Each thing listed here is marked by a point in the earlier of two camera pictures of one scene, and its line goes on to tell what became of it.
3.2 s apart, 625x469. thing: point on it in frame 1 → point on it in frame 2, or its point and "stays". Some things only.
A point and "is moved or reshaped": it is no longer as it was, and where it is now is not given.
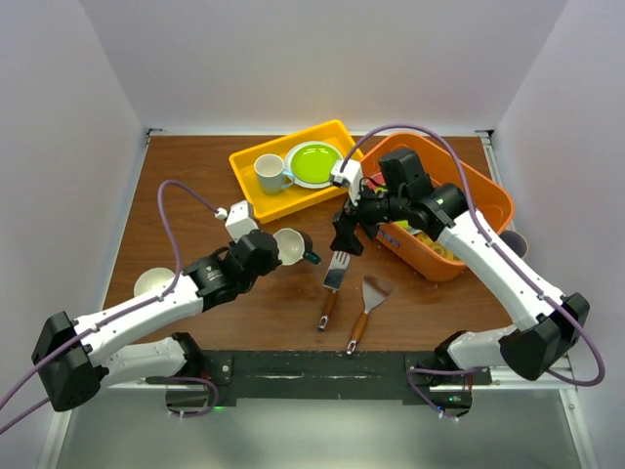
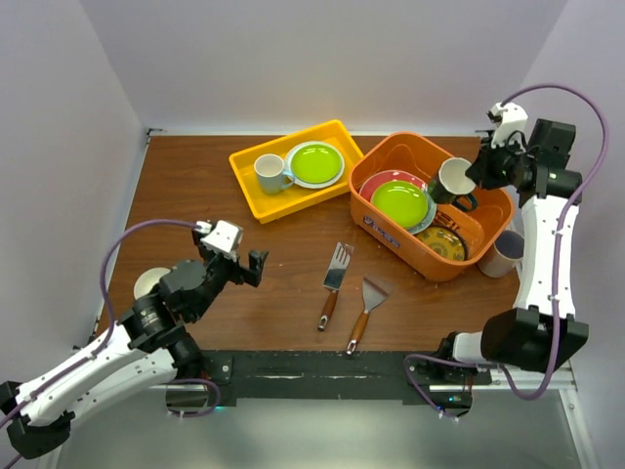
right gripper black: (345, 224) → (479, 170)
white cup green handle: (291, 247) is moved or reshaped
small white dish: (151, 278) stays
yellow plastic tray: (272, 207) stays
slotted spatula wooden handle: (333, 280) stays
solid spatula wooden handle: (374, 291) stays
